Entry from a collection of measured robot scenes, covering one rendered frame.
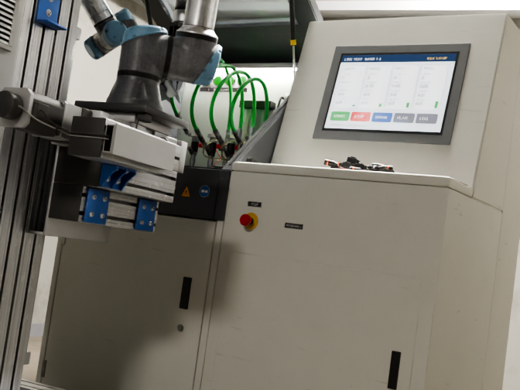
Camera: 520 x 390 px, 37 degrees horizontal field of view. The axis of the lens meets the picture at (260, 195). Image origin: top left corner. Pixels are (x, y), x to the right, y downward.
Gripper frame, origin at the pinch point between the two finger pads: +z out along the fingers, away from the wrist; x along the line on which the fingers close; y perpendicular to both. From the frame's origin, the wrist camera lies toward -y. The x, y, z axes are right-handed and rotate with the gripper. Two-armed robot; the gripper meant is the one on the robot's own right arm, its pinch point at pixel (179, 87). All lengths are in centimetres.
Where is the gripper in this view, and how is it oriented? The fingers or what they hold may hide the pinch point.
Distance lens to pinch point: 255.6
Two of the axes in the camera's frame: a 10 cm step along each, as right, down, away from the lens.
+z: -1.4, 9.9, -0.7
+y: -5.1, -1.3, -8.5
